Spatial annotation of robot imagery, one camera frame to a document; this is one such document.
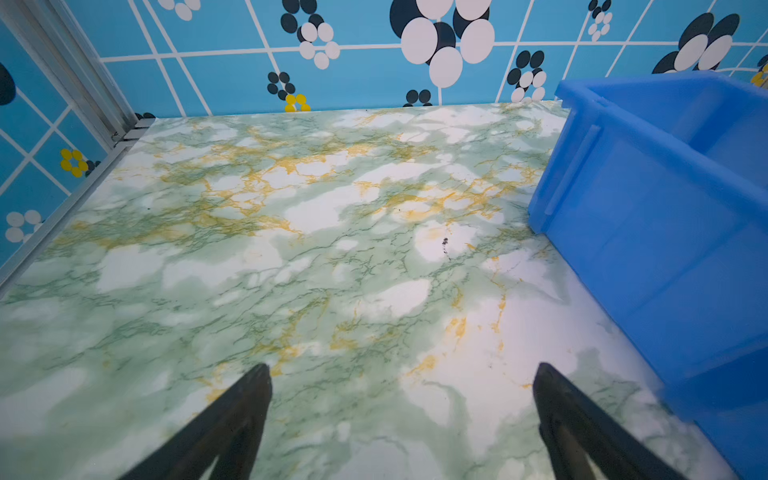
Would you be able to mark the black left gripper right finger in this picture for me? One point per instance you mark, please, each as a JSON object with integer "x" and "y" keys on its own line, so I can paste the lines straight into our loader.
{"x": 580, "y": 436}

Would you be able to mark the aluminium corner post left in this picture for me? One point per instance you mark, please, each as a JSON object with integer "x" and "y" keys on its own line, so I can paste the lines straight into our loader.
{"x": 50, "y": 34}

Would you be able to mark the blue plastic bin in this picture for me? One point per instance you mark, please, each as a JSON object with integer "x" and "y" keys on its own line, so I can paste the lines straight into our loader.
{"x": 656, "y": 196}

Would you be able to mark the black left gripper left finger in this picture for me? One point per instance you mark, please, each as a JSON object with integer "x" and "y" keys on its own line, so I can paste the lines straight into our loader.
{"x": 223, "y": 440}

